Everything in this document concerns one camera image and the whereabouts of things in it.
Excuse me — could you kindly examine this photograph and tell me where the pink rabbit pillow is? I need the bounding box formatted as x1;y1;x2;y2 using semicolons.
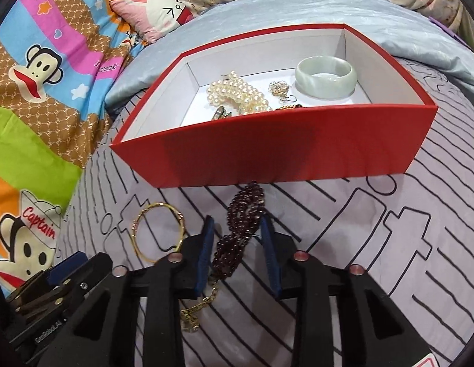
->
109;0;195;43

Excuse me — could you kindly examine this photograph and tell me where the pearl bracelet with gold charm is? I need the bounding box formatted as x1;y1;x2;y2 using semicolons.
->
268;80;299;104

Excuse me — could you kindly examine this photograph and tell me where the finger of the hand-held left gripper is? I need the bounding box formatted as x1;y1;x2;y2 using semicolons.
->
57;252;114;306
6;251;88;308

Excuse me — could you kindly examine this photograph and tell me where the pale green jade bangle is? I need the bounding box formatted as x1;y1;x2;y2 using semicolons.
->
295;56;357;99

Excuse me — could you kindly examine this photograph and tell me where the clustered white pearl bracelet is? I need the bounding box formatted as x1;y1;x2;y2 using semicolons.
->
206;70;272;116

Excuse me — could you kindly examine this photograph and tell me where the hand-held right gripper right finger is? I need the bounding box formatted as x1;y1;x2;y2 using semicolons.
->
259;214;432;367

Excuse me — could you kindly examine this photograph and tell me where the thin gold bangle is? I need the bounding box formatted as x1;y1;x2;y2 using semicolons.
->
132;203;187;264

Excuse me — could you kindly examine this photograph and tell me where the red cardboard box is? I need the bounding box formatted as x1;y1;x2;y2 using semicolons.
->
109;23;439;189

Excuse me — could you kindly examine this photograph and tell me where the light blue pillow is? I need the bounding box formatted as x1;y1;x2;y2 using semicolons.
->
105;0;474;111

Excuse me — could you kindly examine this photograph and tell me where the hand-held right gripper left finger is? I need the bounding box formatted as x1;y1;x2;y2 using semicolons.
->
40;215;217;367

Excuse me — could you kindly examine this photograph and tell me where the purple cloth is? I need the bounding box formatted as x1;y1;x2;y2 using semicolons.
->
428;14;460;38

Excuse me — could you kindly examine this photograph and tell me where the cartoon monkey printed blanket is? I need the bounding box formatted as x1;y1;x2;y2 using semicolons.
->
0;0;172;302

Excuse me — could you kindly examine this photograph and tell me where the dark purple beaded bracelet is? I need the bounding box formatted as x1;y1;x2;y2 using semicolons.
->
180;181;267;333

